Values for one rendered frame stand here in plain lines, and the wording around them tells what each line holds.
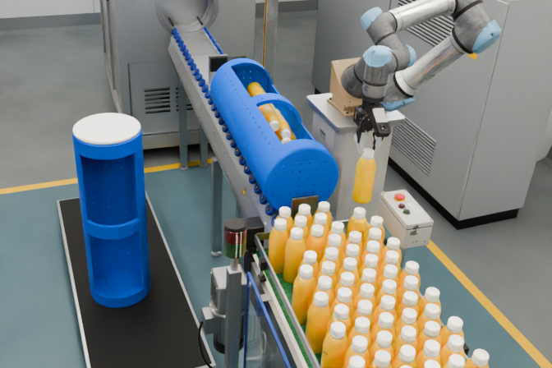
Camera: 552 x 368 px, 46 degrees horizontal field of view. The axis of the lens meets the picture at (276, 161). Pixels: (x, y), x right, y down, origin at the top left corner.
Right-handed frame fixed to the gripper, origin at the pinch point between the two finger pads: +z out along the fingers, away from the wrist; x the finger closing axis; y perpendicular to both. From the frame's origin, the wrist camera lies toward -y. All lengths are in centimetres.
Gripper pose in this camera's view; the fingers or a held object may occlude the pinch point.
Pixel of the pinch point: (368, 152)
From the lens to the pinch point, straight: 215.7
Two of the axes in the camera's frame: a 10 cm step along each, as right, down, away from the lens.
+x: -9.5, 1.1, -2.9
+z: -0.6, 8.6, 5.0
